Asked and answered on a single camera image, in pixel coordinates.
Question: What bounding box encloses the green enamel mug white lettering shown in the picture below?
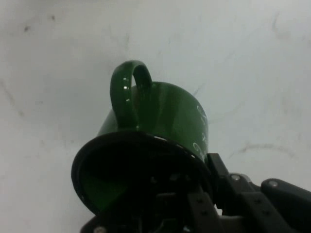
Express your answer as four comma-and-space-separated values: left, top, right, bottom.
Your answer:
71, 60, 216, 216

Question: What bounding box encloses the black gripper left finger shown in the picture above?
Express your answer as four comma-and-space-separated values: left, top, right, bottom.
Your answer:
80, 190, 224, 233

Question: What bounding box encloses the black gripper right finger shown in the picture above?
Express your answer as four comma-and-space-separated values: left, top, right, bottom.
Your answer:
207, 152, 311, 233

